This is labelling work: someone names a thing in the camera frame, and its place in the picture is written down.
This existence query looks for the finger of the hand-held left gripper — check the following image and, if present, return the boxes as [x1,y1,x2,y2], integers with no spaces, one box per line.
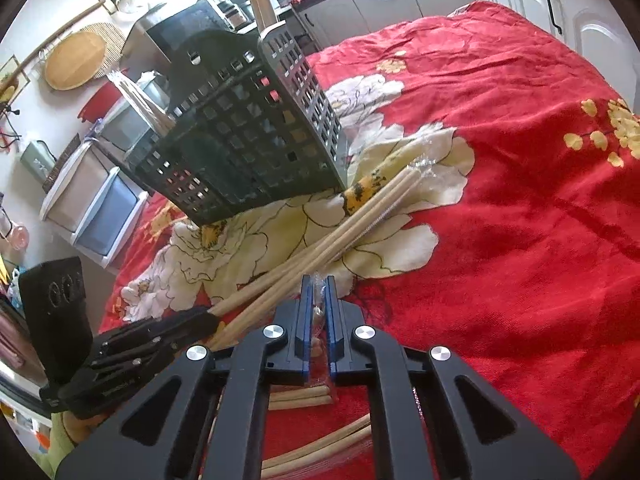
[90,332,201,367]
[97,306,222,348]

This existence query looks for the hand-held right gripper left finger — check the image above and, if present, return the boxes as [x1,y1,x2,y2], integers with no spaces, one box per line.
[55,274,317,480]

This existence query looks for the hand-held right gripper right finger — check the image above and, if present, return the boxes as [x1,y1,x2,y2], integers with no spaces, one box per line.
[324,275,581,480]

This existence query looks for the plastic-wrapped chopstick pair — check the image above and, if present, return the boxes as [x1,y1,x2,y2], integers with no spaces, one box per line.
[306,272,342,406]
[207,167,423,321]

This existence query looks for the black plastic utensil basket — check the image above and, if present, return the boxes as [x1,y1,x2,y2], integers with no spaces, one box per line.
[122,20,349,228]

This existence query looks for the person's left hand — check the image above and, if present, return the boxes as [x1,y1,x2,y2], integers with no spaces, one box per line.
[64,410,110,445]

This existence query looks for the plastic drawer towers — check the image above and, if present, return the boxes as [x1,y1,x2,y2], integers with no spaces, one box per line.
[40,137,151,268]

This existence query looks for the brown wicker basket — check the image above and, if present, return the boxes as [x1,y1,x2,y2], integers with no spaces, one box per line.
[42,132,83,193]

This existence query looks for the green hanging bag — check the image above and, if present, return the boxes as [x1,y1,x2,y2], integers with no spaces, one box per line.
[20,140,56,181]

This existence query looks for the red floral blanket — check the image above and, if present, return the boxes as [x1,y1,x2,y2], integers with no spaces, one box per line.
[97,0,640,480]

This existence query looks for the grey-blue plastic drawer tower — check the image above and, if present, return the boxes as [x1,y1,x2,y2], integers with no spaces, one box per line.
[97,77,171,153]

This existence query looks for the red plastic basin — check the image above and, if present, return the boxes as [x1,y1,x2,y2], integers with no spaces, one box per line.
[77,82,126,123]

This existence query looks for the round bamboo tray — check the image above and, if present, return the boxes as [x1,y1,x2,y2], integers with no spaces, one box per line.
[44,30,107,92]

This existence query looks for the long wooden pole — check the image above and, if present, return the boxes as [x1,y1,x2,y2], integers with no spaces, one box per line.
[0,0,106,96]

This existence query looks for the round woven mat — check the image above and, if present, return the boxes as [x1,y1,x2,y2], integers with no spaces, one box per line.
[75,21,128,83]

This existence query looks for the black microwave oven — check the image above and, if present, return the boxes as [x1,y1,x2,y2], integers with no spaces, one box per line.
[145,0,241,61]

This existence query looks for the black blender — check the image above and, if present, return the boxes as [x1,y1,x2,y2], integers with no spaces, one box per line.
[205,0,251,31]

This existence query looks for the white lower cabinets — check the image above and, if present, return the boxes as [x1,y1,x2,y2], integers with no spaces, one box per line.
[290,0,640,111]

